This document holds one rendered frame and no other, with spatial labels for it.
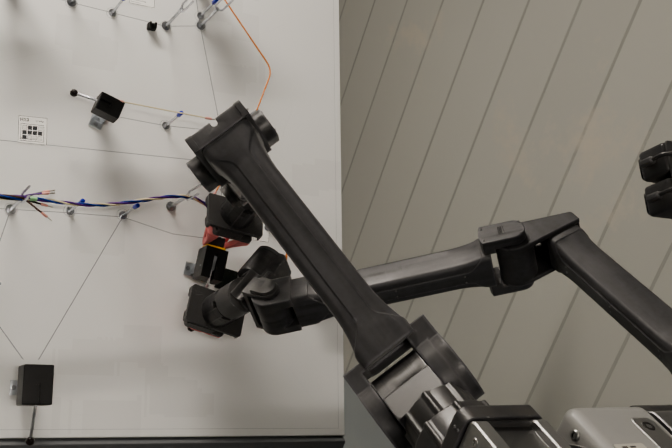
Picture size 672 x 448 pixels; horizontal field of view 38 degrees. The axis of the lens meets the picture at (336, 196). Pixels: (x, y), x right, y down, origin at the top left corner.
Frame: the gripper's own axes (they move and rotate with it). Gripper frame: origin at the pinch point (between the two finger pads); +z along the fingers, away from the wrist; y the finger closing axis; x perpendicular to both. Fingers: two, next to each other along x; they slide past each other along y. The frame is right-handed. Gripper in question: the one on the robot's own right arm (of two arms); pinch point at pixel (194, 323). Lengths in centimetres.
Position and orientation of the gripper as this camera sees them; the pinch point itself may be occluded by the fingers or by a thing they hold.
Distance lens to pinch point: 174.7
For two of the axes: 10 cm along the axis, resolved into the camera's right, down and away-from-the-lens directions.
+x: -1.4, 8.7, -4.7
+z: -5.2, 3.4, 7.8
